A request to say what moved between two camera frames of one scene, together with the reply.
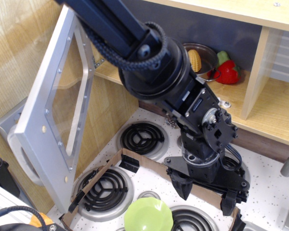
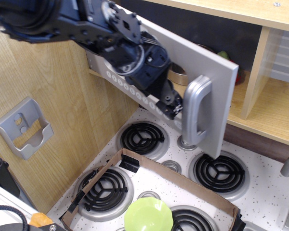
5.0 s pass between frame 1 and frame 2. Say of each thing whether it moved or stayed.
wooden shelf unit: stayed
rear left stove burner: stayed
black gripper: moved
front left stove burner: stayed
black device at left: stayed
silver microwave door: moved
